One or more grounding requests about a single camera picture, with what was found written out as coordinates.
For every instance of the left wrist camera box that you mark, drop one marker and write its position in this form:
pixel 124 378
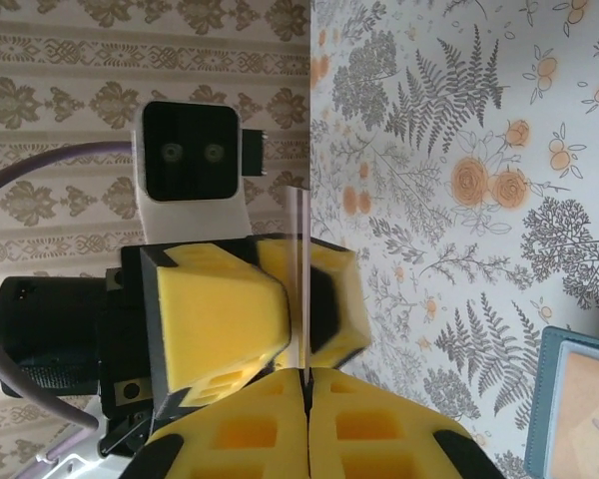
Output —
pixel 189 149

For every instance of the teal card holder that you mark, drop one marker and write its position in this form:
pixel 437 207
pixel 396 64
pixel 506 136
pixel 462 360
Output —
pixel 536 399

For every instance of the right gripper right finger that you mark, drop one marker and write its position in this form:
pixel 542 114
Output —
pixel 369 434

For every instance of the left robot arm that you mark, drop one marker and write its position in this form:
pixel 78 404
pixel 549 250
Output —
pixel 95 466

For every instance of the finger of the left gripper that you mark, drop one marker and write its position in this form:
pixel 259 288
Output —
pixel 214 314
pixel 337 309

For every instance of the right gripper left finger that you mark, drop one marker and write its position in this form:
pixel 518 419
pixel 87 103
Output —
pixel 239 434

